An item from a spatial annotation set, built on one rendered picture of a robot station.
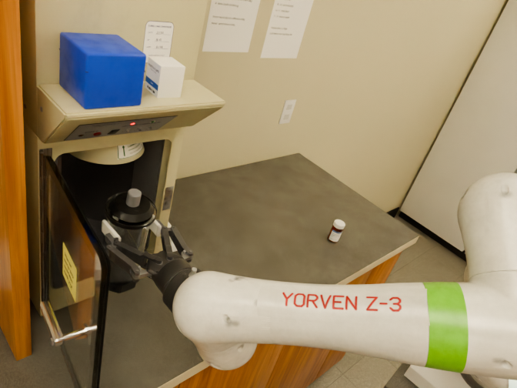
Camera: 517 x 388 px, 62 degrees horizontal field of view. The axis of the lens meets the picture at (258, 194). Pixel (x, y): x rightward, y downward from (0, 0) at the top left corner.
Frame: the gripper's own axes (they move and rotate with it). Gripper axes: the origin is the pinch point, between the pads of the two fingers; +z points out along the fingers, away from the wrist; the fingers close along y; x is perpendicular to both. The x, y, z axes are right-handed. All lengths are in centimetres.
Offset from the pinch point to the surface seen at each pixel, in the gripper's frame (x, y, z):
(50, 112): -28.3, 16.7, 0.1
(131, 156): -12.4, -3.6, 8.0
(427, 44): -30, -211, 49
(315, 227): 26, -79, 0
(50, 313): -0.2, 22.8, -15.7
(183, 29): -41.0, -10.6, 5.9
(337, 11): -41, -117, 49
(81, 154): -12.5, 5.9, 11.8
